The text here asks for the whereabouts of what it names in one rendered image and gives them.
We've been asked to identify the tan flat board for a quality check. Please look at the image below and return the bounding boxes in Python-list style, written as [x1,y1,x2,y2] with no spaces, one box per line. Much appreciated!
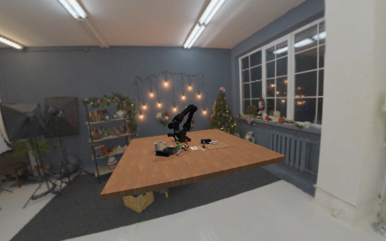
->
[205,143,231,150]

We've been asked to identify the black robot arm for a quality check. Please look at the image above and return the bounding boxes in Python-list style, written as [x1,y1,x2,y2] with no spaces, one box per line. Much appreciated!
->
[168,104,197,136]

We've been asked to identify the grey mug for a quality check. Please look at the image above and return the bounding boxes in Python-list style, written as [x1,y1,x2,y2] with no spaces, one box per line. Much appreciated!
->
[154,142,166,151]

